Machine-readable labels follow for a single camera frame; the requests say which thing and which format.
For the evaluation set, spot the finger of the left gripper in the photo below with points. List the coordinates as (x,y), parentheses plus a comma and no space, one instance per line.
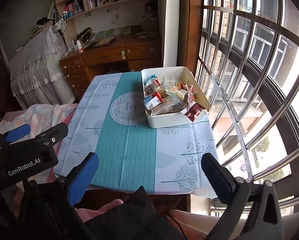
(17,133)
(53,135)

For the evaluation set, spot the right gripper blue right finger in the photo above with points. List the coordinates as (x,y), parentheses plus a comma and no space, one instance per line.
(226,187)

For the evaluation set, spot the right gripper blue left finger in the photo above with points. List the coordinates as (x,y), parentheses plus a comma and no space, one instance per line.
(79,178)

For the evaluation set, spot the red Lipo biscuit bag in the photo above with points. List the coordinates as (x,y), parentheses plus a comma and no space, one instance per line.
(193,110)

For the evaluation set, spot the brown soda cracker pack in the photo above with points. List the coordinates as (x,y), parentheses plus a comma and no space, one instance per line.
(166,107)

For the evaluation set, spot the walnut snack clear pack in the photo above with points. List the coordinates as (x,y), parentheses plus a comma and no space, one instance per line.
(191,94)

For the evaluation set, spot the red blue cookie roll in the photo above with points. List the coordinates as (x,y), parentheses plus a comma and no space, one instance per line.
(152,101)

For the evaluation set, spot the mountain print bread bag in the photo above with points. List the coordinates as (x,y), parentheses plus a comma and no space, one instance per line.
(176,92)

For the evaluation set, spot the blue foil candy pack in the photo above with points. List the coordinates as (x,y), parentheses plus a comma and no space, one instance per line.
(149,78)

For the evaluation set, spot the red candy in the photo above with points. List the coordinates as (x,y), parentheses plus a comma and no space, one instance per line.
(151,86)

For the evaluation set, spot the person's right hand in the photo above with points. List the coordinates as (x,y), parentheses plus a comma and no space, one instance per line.
(191,225)

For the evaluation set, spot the pastel floral blanket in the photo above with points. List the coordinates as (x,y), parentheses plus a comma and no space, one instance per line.
(39,117)

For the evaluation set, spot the blue patterned tablecloth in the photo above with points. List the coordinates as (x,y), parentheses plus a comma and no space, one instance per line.
(110,120)

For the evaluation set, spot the white red small bottle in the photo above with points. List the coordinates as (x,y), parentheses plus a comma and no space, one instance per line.
(79,46)

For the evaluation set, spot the black gold ornate box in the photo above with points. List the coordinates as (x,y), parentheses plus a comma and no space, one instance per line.
(85,36)

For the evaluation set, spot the wooden desk with drawers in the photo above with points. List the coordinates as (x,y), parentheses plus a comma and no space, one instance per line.
(127,53)

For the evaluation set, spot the white plastic storage bin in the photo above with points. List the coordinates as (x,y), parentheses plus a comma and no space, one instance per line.
(174,76)

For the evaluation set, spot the metal window bars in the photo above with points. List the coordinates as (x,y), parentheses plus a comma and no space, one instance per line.
(248,67)

